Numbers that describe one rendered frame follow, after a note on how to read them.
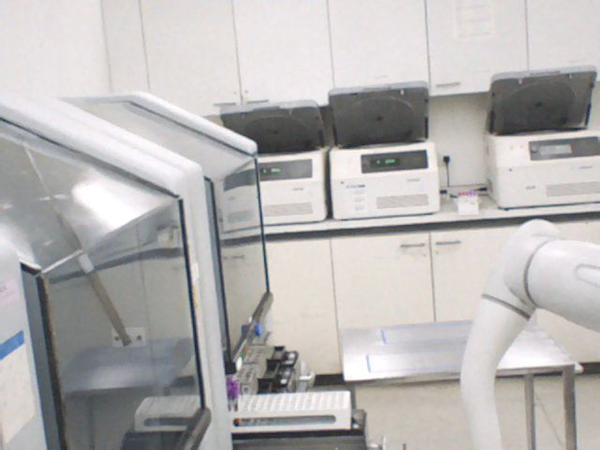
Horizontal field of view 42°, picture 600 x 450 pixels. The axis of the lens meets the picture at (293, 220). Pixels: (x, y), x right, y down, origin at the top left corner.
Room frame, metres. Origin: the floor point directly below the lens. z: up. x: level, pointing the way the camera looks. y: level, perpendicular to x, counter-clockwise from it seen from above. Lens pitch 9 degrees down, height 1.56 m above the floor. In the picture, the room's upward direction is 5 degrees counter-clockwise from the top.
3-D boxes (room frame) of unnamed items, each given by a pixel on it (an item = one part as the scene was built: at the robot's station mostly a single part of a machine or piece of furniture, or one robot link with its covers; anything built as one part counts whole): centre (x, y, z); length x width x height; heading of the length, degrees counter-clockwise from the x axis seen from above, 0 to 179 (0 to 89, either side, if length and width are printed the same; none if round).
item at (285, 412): (1.73, 0.06, 0.83); 0.30 x 0.10 x 0.06; 83
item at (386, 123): (4.28, -0.52, 1.24); 0.62 x 0.56 x 0.69; 173
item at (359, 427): (1.75, 0.19, 0.78); 0.73 x 0.14 x 0.09; 83
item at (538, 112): (4.18, -1.36, 1.25); 0.62 x 0.56 x 0.69; 172
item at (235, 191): (2.00, 0.37, 1.28); 0.61 x 0.51 x 0.63; 173
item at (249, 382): (1.90, 0.15, 0.85); 0.12 x 0.02 x 0.06; 173
